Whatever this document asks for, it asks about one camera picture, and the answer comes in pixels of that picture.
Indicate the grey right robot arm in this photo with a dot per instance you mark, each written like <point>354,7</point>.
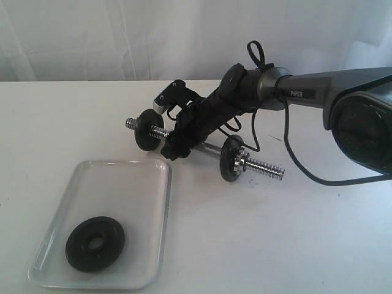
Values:
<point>356,107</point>

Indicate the chrome threaded dumbbell bar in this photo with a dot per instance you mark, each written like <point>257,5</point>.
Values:
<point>254,165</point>

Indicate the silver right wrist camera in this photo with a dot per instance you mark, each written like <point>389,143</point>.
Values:
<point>175,94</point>

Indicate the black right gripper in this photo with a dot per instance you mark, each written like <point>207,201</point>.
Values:
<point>195,123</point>

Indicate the white rectangular plastic tray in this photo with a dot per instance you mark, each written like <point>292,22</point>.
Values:
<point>136,193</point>

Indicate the chrome star collar nut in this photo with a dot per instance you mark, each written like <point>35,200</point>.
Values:
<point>239,160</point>

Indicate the black weight plate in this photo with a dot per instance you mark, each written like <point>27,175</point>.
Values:
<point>95,244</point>

